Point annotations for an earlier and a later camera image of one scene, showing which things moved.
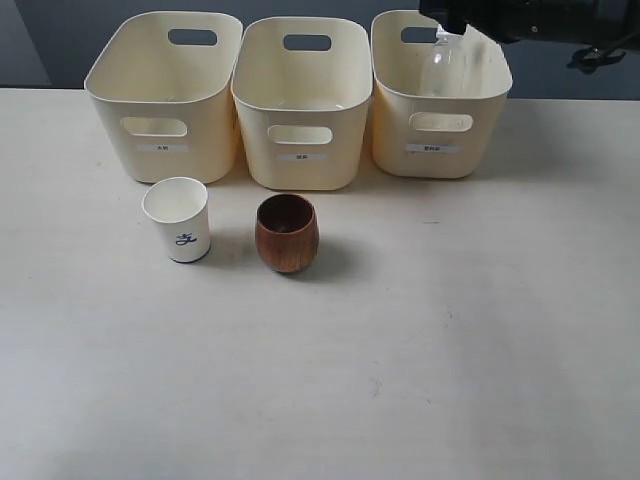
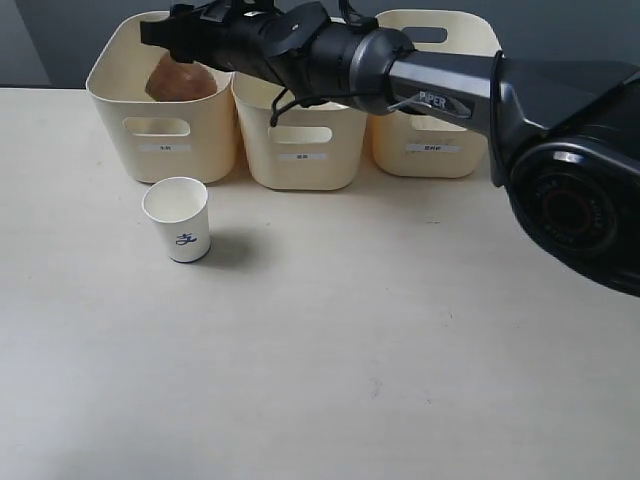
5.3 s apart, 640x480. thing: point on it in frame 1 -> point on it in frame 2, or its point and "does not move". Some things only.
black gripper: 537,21 -> 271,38
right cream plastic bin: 419,135 does not move
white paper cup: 181,205 does not move
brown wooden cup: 287,231 -> 172,80
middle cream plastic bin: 301,87 does not move
